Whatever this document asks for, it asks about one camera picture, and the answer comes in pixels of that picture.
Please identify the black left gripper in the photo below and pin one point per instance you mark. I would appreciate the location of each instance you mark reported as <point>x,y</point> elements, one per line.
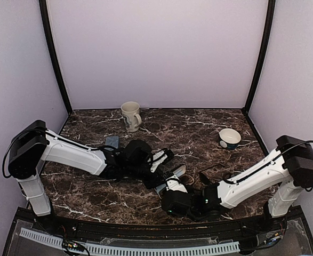
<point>154,182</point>

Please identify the black hard glasses case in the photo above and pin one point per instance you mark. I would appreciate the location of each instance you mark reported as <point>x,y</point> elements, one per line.
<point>179,171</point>

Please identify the brown tortoiseshell sunglasses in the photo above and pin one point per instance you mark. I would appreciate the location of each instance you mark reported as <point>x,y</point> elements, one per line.
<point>187,179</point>

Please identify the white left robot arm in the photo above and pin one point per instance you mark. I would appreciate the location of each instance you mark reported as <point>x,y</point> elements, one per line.
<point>36,144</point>

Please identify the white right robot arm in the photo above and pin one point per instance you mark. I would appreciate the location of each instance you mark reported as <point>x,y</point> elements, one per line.
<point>290,165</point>

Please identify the blue textured glasses case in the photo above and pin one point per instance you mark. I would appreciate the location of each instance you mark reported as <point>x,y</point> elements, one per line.
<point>112,141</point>

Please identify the cream ceramic mug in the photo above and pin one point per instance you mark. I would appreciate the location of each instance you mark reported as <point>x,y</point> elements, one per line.
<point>131,115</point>

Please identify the white and green bowl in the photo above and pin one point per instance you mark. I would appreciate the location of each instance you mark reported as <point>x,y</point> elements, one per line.
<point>229,138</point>

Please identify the black frame sunglasses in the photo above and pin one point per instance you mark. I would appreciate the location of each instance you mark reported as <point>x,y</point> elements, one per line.
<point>208,175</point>

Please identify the white slotted cable duct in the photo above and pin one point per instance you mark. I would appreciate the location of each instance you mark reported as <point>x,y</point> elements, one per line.
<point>127,248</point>

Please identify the left black frame post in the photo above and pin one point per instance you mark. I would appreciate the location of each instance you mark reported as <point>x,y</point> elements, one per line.
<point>53,55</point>

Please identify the black frame post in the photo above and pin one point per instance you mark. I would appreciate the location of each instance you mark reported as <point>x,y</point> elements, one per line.
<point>53,55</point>
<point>261,56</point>

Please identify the right black frame post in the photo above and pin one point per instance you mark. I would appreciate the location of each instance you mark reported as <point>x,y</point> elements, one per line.
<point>261,56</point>

